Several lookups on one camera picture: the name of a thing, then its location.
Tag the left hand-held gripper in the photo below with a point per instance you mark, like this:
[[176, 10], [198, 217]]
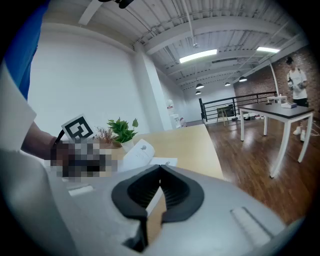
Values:
[[80, 152]]

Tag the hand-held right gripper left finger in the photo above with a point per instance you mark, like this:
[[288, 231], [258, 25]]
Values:
[[95, 212]]

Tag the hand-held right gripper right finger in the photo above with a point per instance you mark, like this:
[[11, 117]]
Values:
[[215, 220]]

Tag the white paper book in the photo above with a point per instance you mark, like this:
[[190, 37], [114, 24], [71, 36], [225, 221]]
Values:
[[142, 155]]

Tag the person's left forearm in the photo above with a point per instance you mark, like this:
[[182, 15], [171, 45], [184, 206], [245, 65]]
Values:
[[37, 143]]

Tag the dried reddish potted plant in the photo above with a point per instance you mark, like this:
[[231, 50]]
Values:
[[106, 137]]

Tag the green potted plant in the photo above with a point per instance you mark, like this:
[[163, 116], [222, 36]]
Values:
[[123, 133]]

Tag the white water dispenser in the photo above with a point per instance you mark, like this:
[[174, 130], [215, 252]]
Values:
[[173, 115]]

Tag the black metal railing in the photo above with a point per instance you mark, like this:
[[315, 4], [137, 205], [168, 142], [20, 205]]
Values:
[[225, 105]]

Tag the person's blue vest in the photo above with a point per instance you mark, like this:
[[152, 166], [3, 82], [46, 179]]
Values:
[[23, 47]]

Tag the black-topped white-legged table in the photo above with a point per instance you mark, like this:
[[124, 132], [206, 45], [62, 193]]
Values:
[[282, 111]]

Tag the black pendant lamp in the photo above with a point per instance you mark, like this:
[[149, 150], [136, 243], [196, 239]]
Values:
[[198, 92], [227, 84], [243, 79], [199, 86]]

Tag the small white stand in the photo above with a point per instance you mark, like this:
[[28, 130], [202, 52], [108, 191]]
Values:
[[276, 99]]

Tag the white flat box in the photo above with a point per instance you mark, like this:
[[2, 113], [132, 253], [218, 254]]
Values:
[[288, 105]]

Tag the long ceiling light panel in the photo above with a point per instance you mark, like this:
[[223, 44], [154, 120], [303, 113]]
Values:
[[198, 56]]

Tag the short ceiling light panel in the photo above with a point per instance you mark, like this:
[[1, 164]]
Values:
[[268, 49]]

